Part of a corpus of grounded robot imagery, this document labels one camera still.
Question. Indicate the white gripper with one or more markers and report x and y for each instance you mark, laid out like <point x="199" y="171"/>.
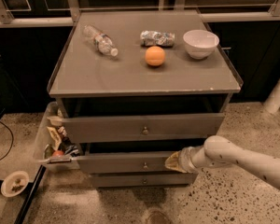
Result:
<point x="186" y="160"/>

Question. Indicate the grey drawer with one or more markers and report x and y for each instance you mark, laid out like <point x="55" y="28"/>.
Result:
<point x="141" y="179"/>
<point x="141" y="128"/>
<point x="130" y="162"/>

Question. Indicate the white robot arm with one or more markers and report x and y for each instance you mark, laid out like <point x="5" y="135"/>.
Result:
<point x="218" y="151"/>

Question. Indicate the grey top drawer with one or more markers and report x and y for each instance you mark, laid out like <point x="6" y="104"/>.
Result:
<point x="141" y="128"/>

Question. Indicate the grey bottom drawer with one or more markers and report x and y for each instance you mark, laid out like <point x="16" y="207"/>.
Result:
<point x="141" y="179"/>

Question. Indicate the grey drawer cabinet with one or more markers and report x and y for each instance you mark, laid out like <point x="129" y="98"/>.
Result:
<point x="90" y="84"/>

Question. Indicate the orange fruit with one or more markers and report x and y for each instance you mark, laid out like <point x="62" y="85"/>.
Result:
<point x="155" y="56"/>

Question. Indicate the clear plastic storage bin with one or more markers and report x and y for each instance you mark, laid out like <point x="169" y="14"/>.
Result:
<point x="44" y="143"/>

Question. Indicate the white pole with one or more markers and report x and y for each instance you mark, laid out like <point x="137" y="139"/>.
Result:
<point x="272" y="103"/>

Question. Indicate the white bowl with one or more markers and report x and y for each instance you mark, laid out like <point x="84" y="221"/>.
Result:
<point x="199" y="44"/>

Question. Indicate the crushed silver can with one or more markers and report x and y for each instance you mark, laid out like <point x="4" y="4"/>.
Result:
<point x="154" y="38"/>

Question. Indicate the clear plastic water bottle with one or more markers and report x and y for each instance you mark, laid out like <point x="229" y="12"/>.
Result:
<point x="101" y="41"/>

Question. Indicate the white plate with scraps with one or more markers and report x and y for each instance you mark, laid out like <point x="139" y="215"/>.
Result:
<point x="14" y="184"/>

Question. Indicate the white metal railing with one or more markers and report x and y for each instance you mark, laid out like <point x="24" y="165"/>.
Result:
<point x="37" y="13"/>

